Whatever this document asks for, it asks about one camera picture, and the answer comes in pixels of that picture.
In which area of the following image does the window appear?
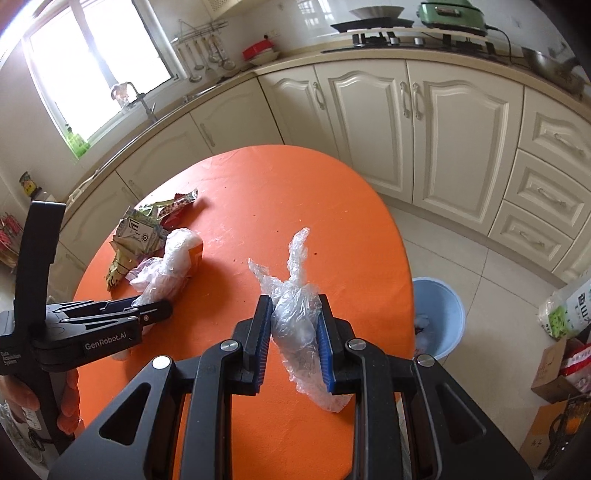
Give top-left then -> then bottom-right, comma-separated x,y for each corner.
21,0 -> 183,160

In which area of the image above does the yellow label jar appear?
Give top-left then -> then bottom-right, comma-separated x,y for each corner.
18,172 -> 40,199

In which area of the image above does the blue plastic bin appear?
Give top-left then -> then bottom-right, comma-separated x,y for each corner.
411,277 -> 466,361

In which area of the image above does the metal faucet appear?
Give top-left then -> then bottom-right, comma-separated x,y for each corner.
110,82 -> 158,123

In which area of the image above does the orange round table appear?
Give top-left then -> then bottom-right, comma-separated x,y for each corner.
74,145 -> 416,480

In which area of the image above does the white sack with green print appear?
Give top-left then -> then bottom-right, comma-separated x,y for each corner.
538,272 -> 591,342

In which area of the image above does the red green snack wrapper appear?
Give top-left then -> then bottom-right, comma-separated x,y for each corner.
139,188 -> 199,229

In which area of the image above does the black power cable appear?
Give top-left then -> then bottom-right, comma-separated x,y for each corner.
485,25 -> 527,63

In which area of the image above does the small cardboard box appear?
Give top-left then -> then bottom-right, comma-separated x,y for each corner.
519,401 -> 571,472

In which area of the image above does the green bottle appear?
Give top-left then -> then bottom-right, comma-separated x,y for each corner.
65,124 -> 90,160

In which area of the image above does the metal bowl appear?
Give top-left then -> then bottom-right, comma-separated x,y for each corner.
522,46 -> 585,93

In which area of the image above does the green electric cooker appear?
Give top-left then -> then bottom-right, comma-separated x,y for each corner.
418,0 -> 490,38

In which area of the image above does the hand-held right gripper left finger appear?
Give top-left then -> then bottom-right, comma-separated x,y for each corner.
48,294 -> 274,480

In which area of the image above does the black flat pan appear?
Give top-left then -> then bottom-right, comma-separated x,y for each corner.
330,4 -> 416,34

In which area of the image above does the person's left hand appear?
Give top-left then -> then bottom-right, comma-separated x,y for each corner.
0,367 -> 85,435

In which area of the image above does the cream kitchen cabinet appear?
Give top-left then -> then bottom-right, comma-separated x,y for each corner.
46,51 -> 591,287

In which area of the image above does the clear plastic bag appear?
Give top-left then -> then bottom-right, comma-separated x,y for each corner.
248,227 -> 352,414

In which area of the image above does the yellow black snack wrapper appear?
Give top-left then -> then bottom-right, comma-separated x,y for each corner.
106,247 -> 139,292

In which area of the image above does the cloudy plastic bag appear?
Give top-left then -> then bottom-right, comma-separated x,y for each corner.
111,227 -> 204,361

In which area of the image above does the red and white bag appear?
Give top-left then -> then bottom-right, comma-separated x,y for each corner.
561,344 -> 591,384

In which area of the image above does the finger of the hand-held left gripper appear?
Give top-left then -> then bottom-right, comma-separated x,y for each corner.
48,298 -> 139,317
65,299 -> 173,334

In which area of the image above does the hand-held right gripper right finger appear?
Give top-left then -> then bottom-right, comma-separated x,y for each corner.
316,293 -> 532,480

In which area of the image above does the black gas stove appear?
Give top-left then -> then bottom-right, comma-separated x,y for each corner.
321,30 -> 497,58

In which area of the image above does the red lidded container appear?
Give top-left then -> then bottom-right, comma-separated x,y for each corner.
242,39 -> 281,65

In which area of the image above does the open cardboard box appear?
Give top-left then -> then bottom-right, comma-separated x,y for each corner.
531,337 -> 591,404

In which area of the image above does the metal utensil rack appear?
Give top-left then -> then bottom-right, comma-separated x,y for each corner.
171,18 -> 236,84

